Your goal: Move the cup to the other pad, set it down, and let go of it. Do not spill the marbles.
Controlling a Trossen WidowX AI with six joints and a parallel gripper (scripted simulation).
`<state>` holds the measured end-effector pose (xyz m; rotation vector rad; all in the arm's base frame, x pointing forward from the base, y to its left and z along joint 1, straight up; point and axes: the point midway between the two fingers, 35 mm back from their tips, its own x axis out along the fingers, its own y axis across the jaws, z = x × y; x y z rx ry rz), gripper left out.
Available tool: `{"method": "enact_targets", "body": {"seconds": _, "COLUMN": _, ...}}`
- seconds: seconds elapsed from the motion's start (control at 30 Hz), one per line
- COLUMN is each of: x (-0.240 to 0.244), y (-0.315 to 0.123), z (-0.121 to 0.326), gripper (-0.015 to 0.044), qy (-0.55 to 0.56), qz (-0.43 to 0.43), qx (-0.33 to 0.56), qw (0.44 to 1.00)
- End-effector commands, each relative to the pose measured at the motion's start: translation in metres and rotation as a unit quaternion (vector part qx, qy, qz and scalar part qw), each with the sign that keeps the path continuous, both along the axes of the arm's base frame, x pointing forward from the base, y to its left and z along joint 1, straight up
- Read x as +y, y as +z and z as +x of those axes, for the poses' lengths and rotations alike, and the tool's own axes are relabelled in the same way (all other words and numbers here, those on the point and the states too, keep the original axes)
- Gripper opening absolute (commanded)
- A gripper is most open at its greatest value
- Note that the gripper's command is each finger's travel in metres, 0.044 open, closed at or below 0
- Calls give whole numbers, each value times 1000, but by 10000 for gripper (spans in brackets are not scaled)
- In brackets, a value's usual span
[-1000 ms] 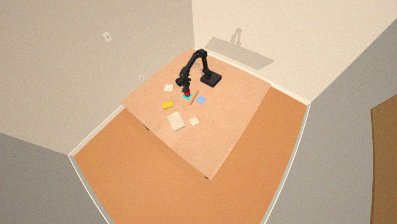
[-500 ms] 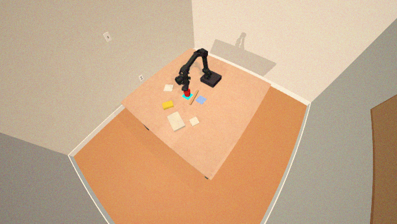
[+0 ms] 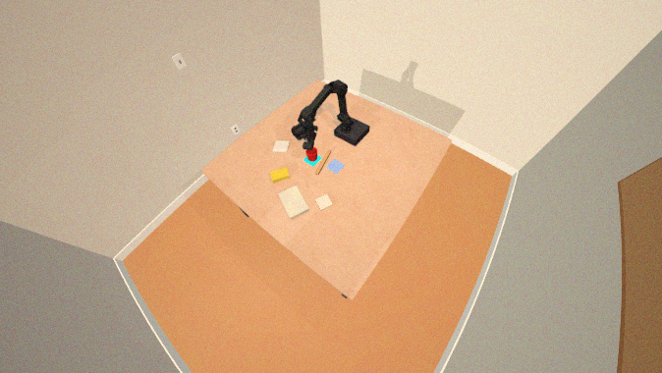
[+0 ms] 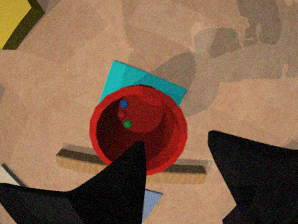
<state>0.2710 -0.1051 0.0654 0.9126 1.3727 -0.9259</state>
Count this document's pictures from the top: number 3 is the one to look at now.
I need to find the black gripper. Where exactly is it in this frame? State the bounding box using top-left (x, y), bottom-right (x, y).
top-left (302, 125), bottom-right (318, 150)

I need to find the tan wooden bar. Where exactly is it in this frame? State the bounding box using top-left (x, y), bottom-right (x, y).
top-left (315, 149), bottom-right (331, 175)

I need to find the yellow rectangular block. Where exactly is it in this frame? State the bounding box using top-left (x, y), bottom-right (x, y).
top-left (270, 167), bottom-right (289, 184)

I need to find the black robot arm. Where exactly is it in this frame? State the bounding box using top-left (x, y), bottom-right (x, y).
top-left (291, 80), bottom-right (354, 140)

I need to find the red cup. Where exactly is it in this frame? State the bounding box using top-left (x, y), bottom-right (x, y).
top-left (305, 147), bottom-right (317, 161)

